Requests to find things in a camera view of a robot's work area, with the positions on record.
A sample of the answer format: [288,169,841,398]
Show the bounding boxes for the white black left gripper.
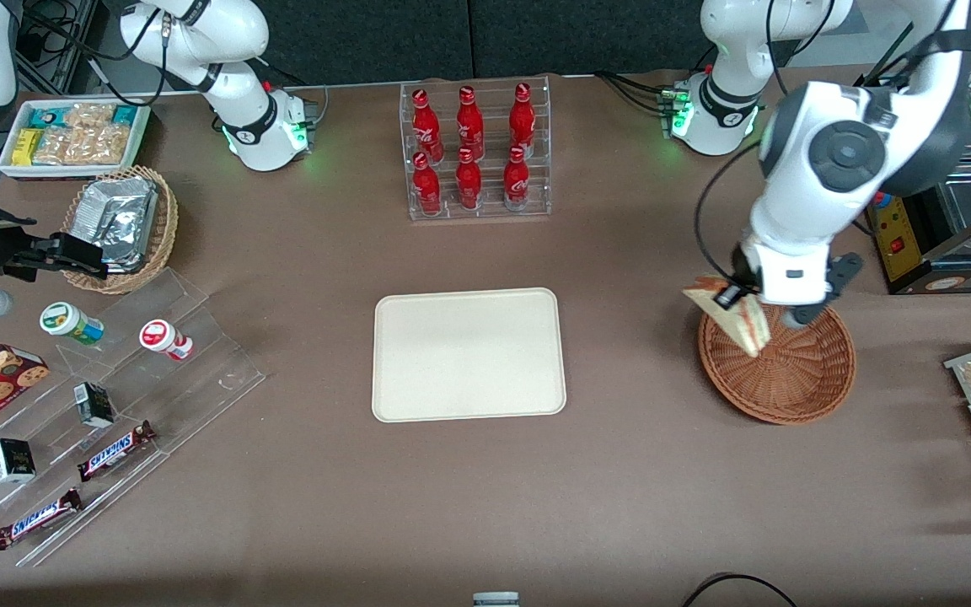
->
[714,239,834,309]

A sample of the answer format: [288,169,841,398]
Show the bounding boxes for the triangular sandwich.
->
[682,276,770,359]

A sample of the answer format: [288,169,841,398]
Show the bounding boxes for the light tan wicker basket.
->
[62,165,180,295]

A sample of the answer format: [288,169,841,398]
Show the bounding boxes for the brown round wicker basket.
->
[698,299,857,425]

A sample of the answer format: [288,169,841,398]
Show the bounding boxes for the white rectangular snack tray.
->
[0,97,152,180]

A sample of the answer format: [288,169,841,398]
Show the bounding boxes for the cream plastic tray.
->
[372,287,568,423]

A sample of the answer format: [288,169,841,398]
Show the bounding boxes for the silver foil pack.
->
[72,175,159,273]

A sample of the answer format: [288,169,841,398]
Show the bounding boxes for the green lid white cup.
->
[39,301,105,346]

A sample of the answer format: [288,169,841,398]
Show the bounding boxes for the clear bag of nut snacks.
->
[33,126,73,165]
[66,125,133,166]
[64,103,116,130]

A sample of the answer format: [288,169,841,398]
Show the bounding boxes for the yellow snack packet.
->
[12,128,45,167]

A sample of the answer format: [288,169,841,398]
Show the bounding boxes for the red lid white cup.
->
[139,319,195,362]

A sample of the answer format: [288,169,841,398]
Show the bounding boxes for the small black carton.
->
[73,381,115,428]
[0,438,36,484]

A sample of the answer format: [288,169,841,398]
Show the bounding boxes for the black machine with yellow panel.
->
[861,34,971,295]

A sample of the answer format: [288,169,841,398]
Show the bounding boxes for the clear acrylic stepped stand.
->
[0,268,266,567]

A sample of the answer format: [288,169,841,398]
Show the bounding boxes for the brown Snickers bar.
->
[78,420,157,482]
[0,487,83,551]

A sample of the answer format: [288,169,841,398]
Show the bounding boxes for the red cola bottle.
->
[412,89,443,161]
[509,82,536,158]
[503,145,531,210]
[412,152,443,216]
[456,85,486,161]
[455,148,484,212]

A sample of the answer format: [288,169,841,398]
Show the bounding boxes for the clear acrylic bottle rack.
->
[400,75,552,222]

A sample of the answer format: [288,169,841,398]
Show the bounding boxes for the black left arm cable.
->
[693,137,790,292]

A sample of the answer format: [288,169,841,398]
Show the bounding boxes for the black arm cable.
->
[693,137,790,292]
[24,0,171,108]

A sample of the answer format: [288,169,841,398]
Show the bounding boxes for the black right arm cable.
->
[24,0,171,108]

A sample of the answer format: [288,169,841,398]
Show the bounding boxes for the black left arm base cables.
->
[593,70,689,116]

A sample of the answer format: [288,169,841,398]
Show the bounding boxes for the black looped cable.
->
[682,572,800,607]

